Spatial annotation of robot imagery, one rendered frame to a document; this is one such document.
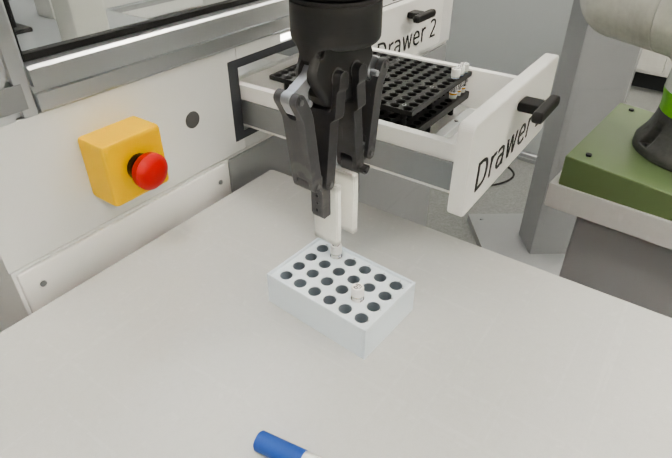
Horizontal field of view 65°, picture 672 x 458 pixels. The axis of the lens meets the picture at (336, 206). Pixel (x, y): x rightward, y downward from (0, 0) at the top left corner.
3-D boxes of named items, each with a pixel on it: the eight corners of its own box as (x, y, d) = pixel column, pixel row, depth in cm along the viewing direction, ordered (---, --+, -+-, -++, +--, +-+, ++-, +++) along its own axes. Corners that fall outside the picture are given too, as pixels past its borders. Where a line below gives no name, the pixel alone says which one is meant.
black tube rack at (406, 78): (466, 114, 77) (472, 71, 74) (407, 160, 65) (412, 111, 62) (341, 83, 88) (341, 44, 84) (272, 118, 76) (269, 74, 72)
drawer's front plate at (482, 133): (542, 128, 77) (560, 53, 71) (460, 219, 58) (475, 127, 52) (530, 125, 78) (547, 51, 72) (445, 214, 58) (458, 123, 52)
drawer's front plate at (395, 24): (439, 42, 114) (445, -12, 108) (367, 79, 95) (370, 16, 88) (432, 40, 115) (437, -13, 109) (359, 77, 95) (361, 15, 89)
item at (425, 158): (528, 119, 76) (537, 78, 73) (453, 196, 59) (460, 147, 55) (310, 67, 96) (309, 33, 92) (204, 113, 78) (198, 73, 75)
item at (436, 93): (471, 75, 74) (472, 71, 74) (411, 116, 62) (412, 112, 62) (459, 73, 75) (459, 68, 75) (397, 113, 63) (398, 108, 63)
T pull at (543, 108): (559, 105, 64) (561, 94, 63) (539, 126, 59) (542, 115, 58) (529, 99, 66) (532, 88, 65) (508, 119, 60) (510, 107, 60)
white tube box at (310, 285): (412, 310, 54) (415, 281, 52) (364, 360, 49) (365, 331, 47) (320, 261, 61) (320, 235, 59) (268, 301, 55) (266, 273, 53)
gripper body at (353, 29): (339, 6, 37) (338, 128, 42) (405, -13, 42) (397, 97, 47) (263, -8, 41) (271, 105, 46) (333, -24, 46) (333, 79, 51)
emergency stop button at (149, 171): (174, 182, 57) (168, 149, 55) (144, 198, 54) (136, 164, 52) (156, 174, 58) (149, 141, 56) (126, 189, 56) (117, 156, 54)
